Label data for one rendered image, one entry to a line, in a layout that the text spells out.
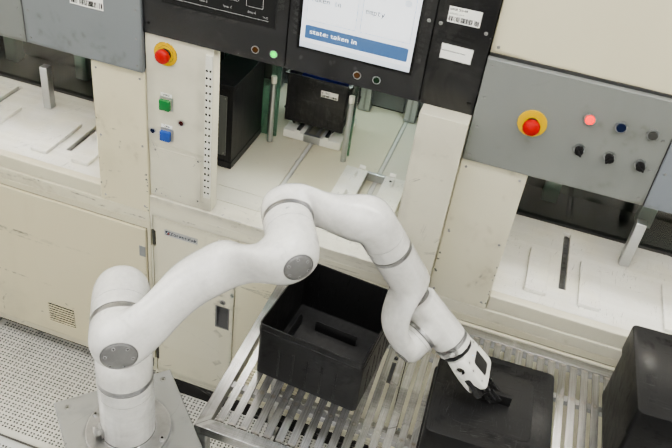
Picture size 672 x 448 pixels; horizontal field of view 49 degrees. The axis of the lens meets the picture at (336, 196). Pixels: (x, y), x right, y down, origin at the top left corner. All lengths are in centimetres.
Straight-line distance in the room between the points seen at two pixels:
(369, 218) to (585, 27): 65
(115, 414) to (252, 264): 50
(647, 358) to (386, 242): 75
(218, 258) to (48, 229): 129
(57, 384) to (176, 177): 105
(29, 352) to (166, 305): 166
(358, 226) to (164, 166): 95
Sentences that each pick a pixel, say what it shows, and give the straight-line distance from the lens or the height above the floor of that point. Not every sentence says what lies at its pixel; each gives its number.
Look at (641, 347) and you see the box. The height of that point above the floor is 101.
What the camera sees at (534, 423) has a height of 86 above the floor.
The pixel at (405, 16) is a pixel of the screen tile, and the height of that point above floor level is 161.
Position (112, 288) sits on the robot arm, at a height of 118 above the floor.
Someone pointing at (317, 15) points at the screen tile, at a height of 156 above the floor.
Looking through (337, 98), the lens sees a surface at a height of 107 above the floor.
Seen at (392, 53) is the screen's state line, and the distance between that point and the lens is 180.
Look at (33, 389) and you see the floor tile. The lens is 298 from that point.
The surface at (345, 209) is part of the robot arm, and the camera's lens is 143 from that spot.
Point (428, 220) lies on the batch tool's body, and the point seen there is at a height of 110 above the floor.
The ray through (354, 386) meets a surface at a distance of 184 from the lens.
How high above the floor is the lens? 225
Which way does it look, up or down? 35 degrees down
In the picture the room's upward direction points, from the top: 8 degrees clockwise
